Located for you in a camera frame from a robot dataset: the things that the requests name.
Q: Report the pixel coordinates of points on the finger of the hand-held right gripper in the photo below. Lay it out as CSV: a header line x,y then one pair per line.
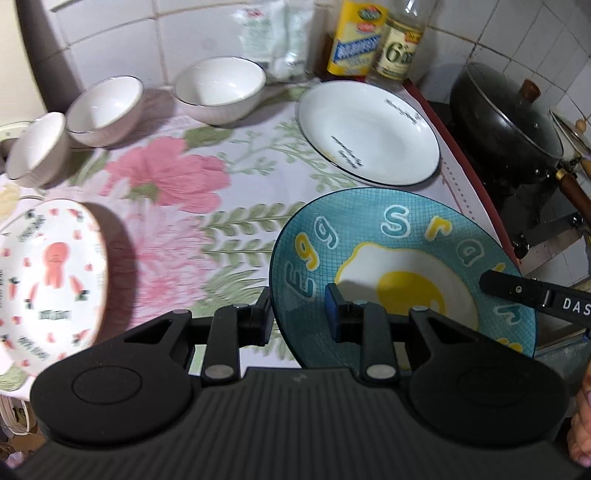
x,y
512,288

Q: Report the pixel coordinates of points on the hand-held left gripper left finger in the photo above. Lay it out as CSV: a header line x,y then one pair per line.
x,y
256,323

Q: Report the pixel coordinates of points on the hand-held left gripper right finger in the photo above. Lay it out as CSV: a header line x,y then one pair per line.
x,y
332,314

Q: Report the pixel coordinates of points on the blue fried egg plate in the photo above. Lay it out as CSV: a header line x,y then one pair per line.
x,y
415,230

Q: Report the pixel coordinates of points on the white bowl dark rim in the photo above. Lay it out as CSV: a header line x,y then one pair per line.
x,y
104,110
37,147

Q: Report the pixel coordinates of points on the person's right hand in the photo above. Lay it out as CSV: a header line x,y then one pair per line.
x,y
582,415

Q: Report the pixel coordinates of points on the black gas stove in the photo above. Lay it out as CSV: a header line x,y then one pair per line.
x,y
531,217

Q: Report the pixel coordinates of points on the floral tablecloth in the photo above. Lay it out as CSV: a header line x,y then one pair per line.
x,y
184,184

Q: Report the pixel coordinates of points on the white pot with lid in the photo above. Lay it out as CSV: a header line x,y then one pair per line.
x,y
575,138

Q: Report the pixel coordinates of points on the glass wok lid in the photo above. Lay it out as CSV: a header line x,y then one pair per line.
x,y
512,110

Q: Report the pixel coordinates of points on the white plate black rim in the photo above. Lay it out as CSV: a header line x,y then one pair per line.
x,y
369,129

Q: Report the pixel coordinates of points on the pink patterned white plate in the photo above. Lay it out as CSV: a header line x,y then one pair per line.
x,y
46,295

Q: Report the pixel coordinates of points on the large white bowl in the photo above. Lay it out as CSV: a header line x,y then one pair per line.
x,y
219,87

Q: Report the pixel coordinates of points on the clear vinegar bottle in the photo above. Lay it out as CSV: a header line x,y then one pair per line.
x,y
399,46

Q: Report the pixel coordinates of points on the yellow seasoning container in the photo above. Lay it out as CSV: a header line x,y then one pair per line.
x,y
353,41

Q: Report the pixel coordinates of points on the clear plastic bag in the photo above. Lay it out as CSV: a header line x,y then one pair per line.
x,y
298,41

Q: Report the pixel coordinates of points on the printed white plastic packet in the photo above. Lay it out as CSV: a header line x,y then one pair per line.
x,y
256,32

